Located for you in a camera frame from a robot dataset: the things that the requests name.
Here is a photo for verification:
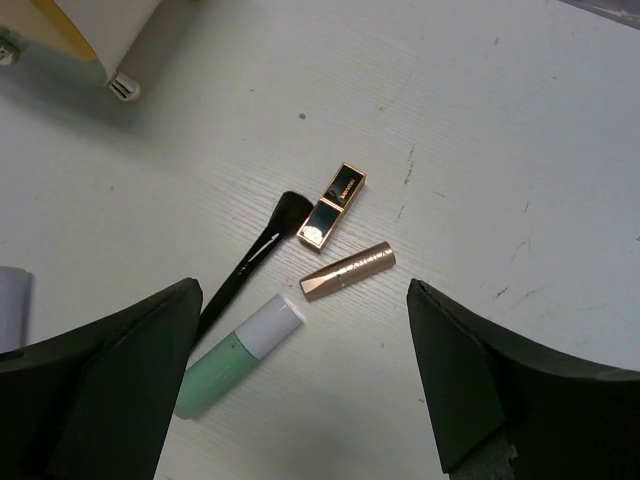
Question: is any rose gold lipstick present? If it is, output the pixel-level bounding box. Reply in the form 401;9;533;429
299;242;396;302

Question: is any black gold square lipstick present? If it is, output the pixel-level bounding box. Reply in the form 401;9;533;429
297;163;366;253

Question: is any green tube white cap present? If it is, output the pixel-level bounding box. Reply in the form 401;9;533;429
174;295;303;419

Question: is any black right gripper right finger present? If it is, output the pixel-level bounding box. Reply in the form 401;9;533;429
407;279;639;479

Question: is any lilac tube white cap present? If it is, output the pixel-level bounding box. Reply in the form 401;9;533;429
0;266;32;353

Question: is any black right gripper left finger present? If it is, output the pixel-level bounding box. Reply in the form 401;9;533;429
1;278;203;479

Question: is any black angled makeup brush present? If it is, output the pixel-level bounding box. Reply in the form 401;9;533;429
192;191;313;348

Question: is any cream round drawer organizer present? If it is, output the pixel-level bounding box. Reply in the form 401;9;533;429
1;0;160;102

